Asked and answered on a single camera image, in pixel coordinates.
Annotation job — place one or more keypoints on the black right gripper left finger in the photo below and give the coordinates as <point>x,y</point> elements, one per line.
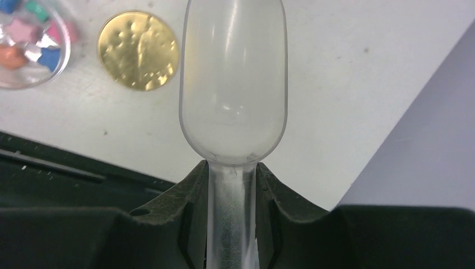
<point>50,220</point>

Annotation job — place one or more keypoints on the clear plastic scoop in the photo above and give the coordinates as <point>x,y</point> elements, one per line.
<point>233,111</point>

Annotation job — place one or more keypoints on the clear round plastic container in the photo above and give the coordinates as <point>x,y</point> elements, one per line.
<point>36,42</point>

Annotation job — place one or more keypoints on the gold round lid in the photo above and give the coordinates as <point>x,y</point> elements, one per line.
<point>138,50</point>

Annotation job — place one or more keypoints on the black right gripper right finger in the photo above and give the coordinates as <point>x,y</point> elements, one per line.
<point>292,232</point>

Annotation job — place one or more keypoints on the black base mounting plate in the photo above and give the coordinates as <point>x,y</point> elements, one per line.
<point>74,170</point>

